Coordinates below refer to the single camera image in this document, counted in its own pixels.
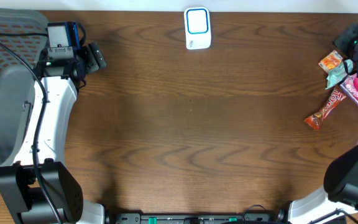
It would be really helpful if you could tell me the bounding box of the teal snack wrapper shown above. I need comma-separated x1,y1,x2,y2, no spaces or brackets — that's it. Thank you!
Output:
326,59,354,90

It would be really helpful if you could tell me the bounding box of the purple red snack packet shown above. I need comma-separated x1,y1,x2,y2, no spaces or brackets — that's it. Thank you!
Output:
340,74,358,106

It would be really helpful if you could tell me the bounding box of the grey plastic mesh basket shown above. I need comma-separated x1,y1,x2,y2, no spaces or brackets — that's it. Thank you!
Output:
0,9,48,166

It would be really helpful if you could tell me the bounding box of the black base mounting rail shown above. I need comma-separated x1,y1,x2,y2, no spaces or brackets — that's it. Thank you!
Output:
104,210,289,224

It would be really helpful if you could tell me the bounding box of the red white snack bar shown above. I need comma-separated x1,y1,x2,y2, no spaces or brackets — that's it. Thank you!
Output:
304,87,346,130

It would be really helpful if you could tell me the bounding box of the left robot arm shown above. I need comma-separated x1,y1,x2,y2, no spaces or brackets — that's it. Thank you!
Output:
0,22,110,223

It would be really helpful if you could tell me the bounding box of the white barcode scanner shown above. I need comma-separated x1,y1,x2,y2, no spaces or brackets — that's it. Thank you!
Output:
183,7,212,50

